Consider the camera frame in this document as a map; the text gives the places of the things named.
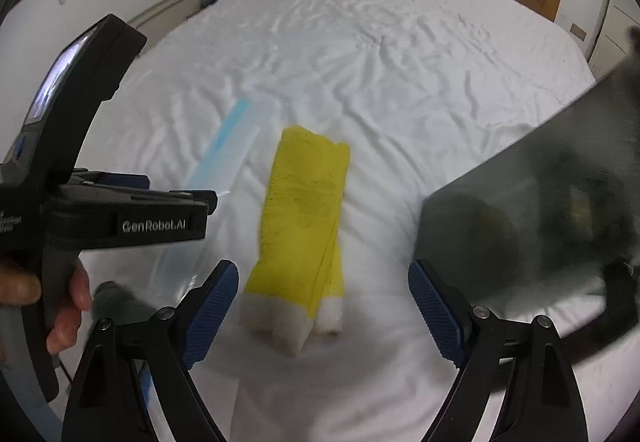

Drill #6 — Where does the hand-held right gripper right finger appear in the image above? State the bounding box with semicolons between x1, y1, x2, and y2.
407;259;590;442

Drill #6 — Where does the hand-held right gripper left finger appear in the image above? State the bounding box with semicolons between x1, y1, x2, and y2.
60;260;240;442

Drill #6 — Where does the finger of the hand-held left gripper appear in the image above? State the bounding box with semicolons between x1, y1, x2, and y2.
72;168;152;193
149;188;219;217

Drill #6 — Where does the clear zip bag blue stripe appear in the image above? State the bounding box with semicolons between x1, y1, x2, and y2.
145;96;276;303

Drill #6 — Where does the yellow sock pair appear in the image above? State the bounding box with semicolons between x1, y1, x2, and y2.
240;126;351;355

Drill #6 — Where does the grey translucent storage container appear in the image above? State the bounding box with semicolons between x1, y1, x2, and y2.
419;26;640;363

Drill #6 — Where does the person's left hand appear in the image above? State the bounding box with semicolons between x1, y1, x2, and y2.
0;257;93;355

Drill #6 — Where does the beige wooden ledge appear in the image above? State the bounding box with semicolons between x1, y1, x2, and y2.
125;0;218;30

